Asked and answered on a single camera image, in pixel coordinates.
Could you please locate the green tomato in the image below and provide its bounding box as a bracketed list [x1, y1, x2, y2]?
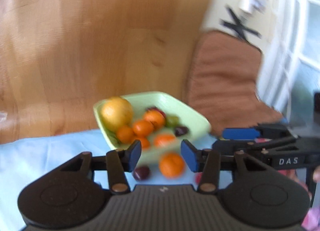
[107, 131, 119, 147]
[165, 115, 180, 128]

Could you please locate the dark plum back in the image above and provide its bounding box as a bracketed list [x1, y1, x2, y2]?
[132, 165, 151, 181]

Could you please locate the white window frame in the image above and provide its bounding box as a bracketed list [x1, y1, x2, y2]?
[257, 0, 319, 121]

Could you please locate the large yellow citrus fruit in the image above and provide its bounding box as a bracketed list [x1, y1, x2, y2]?
[100, 97, 133, 132]

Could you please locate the dark purple plum front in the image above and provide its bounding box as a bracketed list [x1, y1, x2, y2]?
[174, 126, 189, 137]

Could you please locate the Peppa Pig blue tablecloth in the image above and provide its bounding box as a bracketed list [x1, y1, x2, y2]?
[0, 126, 320, 231]

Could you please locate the wooden headboard panel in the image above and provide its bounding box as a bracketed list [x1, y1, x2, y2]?
[1, 0, 210, 144]

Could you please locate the orange tomato front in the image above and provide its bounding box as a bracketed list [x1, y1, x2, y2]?
[132, 120, 154, 137]

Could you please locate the small pink-red tomato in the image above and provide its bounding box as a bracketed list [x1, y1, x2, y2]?
[195, 172, 202, 185]

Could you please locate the light green rectangular bowl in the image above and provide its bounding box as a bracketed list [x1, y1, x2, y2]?
[93, 91, 211, 164]

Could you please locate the orange tomato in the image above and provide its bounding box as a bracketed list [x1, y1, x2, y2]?
[132, 120, 154, 137]
[116, 125, 136, 144]
[135, 137, 151, 150]

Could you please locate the person's right hand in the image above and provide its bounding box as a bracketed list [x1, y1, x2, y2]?
[313, 166, 320, 183]

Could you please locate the black tape cross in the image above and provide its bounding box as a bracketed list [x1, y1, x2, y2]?
[220, 5, 261, 43]

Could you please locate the brown seat cushion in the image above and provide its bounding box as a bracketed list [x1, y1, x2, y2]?
[185, 30, 283, 136]

